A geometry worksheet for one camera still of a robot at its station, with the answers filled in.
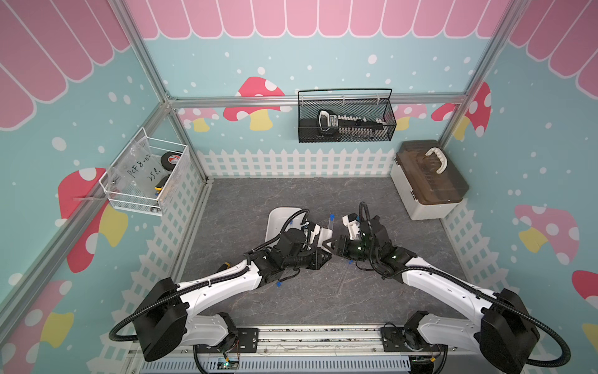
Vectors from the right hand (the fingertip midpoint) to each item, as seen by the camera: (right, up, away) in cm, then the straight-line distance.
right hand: (324, 244), depth 77 cm
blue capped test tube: (+2, +8, +2) cm, 8 cm away
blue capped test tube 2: (-17, -17, +10) cm, 25 cm away
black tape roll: (-54, +29, +3) cm, 61 cm away
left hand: (+2, -5, -2) cm, 5 cm away
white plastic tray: (-19, +7, +29) cm, 36 cm away
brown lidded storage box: (+48, +22, +25) cm, 58 cm away
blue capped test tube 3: (+8, -14, +10) cm, 19 cm away
